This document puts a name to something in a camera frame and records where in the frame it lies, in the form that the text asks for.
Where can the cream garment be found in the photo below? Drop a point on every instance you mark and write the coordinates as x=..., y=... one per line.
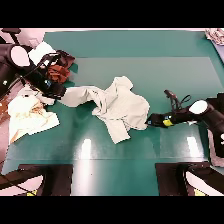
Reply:
x=28, y=120

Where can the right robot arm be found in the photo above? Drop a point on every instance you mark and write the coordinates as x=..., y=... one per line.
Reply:
x=214, y=117

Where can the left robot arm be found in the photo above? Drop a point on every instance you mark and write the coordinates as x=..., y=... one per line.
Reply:
x=7, y=74

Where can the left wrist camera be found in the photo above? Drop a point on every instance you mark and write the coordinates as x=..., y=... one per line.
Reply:
x=50, y=57

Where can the white garment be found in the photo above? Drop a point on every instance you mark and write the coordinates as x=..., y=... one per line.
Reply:
x=40, y=51

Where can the pink grey garment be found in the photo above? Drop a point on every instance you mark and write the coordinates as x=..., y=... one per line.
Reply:
x=213, y=160

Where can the pale pink garment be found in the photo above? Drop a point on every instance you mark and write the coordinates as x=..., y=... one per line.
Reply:
x=216, y=35

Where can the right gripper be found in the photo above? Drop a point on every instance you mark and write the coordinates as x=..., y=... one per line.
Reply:
x=159, y=120

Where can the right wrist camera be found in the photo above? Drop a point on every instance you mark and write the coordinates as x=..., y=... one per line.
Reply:
x=173, y=98

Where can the light grey shirt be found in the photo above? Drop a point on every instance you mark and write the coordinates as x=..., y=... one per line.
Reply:
x=123, y=106

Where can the dark brown garment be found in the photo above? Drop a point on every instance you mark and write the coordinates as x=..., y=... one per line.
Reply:
x=66, y=59

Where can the rust orange garment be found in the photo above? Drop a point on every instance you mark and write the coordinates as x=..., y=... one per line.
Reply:
x=58, y=74

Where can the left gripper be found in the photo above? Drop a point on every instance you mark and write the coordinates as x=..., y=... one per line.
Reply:
x=50, y=87

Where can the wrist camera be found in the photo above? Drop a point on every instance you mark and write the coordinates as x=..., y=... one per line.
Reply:
x=50, y=57
x=173, y=98

